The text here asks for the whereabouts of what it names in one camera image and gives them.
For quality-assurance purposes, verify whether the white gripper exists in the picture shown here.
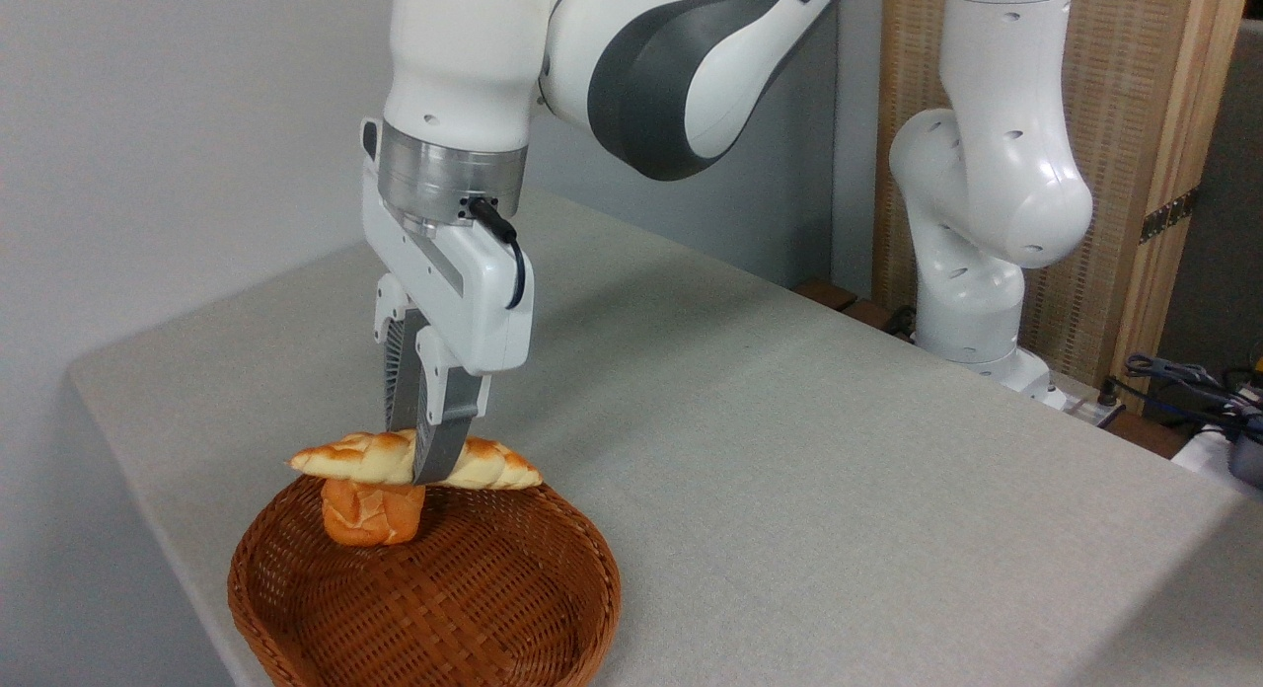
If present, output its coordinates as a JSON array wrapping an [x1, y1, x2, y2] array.
[[361, 119, 535, 486]]

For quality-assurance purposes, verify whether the long braided bread loaf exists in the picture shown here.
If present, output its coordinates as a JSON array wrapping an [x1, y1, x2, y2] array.
[[288, 430, 544, 491]]

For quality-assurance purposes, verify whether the round orange bread roll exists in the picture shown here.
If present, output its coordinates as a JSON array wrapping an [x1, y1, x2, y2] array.
[[322, 478, 425, 547]]

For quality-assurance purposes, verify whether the brown woven wicker basket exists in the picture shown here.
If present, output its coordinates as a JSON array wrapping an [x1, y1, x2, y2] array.
[[227, 475, 623, 687]]

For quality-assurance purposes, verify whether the grey tablecloth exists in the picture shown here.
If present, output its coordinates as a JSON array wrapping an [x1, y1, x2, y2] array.
[[67, 191, 1263, 687]]

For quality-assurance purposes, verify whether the brown wooden base board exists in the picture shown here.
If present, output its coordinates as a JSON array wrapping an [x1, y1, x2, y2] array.
[[794, 280, 919, 344]]

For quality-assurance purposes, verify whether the wooden woven screen panel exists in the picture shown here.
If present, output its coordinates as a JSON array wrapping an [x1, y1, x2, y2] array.
[[873, 0, 1252, 412]]

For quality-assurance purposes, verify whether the metal screen hinge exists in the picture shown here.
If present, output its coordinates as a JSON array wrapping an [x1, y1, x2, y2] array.
[[1140, 187, 1200, 244]]

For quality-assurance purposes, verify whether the white box with grey device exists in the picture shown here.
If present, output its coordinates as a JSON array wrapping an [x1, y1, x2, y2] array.
[[1172, 422, 1263, 500]]

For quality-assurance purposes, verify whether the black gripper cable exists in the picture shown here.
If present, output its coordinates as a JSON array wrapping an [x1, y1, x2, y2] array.
[[464, 196, 527, 311]]

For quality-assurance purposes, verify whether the blue grey cable bundle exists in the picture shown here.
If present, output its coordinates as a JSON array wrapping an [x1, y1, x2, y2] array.
[[1123, 353, 1263, 426]]

